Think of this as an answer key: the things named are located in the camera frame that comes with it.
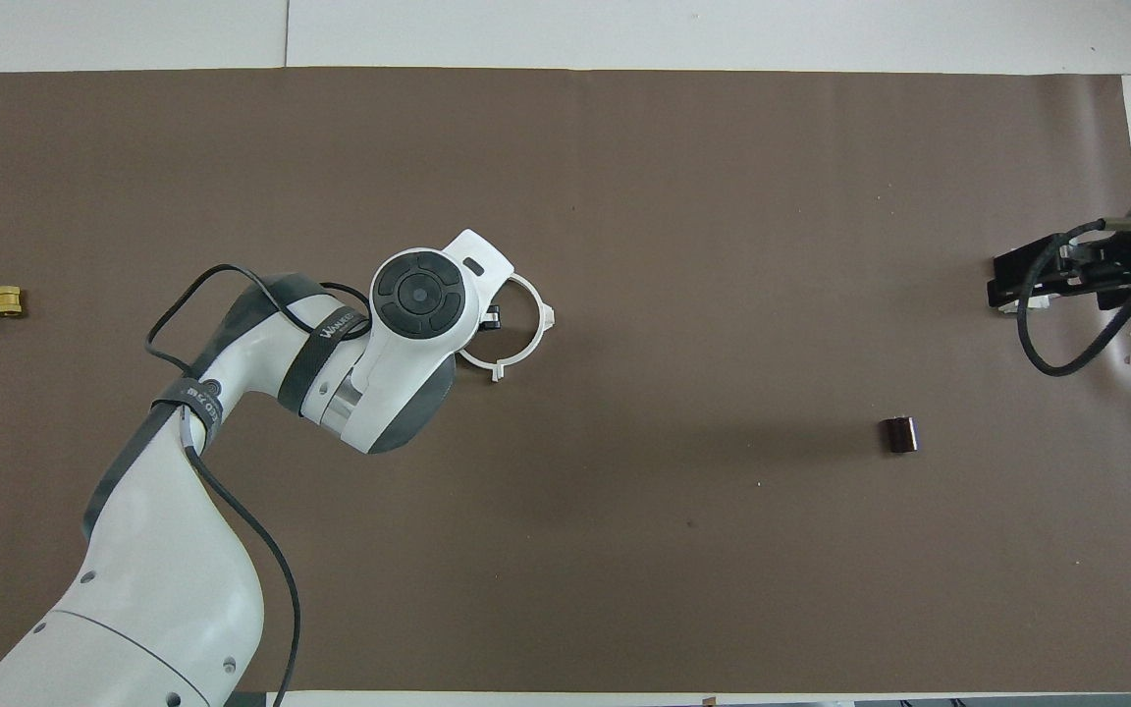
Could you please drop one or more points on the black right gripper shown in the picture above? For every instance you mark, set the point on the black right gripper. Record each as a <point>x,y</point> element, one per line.
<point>1110,270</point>

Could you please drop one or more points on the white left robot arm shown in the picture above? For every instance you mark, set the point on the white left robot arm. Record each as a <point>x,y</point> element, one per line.
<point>153,589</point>

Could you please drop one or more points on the white circuit breaker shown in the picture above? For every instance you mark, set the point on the white circuit breaker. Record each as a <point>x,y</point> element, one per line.
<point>1027,302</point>

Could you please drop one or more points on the dark brown short cylinder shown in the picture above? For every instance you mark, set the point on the dark brown short cylinder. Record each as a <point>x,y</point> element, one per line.
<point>899,435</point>

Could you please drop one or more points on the brown table mat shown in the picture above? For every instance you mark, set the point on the brown table mat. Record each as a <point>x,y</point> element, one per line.
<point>673,540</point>

